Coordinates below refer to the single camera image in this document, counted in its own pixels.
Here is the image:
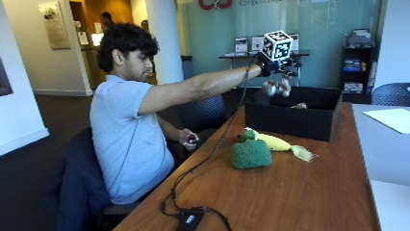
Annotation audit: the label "brown and white soft toy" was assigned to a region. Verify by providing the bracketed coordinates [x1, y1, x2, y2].
[261, 78, 293, 98]

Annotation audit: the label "white marker cube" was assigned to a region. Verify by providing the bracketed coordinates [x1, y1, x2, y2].
[260, 30, 295, 63]

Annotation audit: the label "framed leaflet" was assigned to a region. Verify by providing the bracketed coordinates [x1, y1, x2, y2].
[233, 36, 251, 55]
[289, 33, 301, 52]
[251, 35, 265, 53]

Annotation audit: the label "blue mesh chair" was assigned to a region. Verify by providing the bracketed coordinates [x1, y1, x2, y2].
[371, 82, 410, 108]
[176, 93, 228, 133]

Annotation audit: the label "green crochet toy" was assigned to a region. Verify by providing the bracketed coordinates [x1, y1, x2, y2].
[231, 129, 273, 170]

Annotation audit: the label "blue books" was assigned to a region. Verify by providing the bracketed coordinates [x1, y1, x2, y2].
[343, 58, 364, 73]

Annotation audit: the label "the person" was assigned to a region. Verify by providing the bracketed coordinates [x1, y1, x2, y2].
[88, 22, 203, 206]

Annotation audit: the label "black bookshelf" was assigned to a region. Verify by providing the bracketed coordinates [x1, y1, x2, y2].
[339, 28, 380, 96]

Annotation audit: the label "white and red box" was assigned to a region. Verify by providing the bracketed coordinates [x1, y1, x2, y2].
[343, 81, 365, 95]

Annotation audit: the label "black fabric box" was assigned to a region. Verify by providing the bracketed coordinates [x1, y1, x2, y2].
[244, 85, 345, 142]

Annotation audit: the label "yellow crochet corn toy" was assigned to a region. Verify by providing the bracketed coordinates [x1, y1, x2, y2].
[244, 126, 320, 164]

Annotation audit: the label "black hub box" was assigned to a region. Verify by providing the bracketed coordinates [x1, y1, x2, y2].
[176, 208, 207, 231]

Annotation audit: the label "black office chair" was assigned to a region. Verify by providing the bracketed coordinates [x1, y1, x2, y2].
[100, 201, 144, 231]

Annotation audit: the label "white paper sheet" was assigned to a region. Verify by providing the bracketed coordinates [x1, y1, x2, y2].
[361, 107, 410, 135]

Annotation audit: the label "dark jacket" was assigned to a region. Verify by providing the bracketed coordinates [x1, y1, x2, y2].
[42, 126, 116, 231]

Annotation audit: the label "dark framed picture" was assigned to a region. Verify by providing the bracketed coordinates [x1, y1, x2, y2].
[0, 57, 15, 98]

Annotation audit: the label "black cable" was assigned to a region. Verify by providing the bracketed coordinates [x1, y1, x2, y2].
[159, 54, 263, 231]

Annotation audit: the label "wall poster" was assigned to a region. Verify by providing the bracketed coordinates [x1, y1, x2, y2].
[38, 0, 72, 51]

